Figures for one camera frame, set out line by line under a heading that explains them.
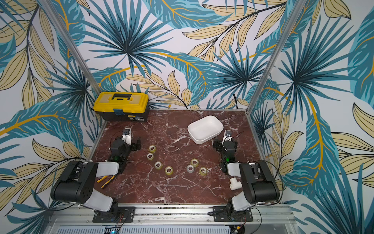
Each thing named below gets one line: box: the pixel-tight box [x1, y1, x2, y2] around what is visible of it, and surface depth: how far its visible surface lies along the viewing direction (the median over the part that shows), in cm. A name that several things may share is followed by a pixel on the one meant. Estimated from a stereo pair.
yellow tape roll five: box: [190, 157, 199, 168], surface depth 93 cm
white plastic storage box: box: [187, 115, 225, 145], surface depth 108 cm
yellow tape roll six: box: [199, 166, 208, 176], surface depth 90 cm
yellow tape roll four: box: [165, 165, 173, 176], surface depth 90 cm
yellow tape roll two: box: [147, 153, 154, 161], surface depth 95 cm
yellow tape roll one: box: [149, 144, 156, 154], surface depth 99 cm
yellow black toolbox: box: [93, 91, 150, 122], surface depth 103 cm
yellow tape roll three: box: [154, 161, 163, 170], surface depth 92 cm
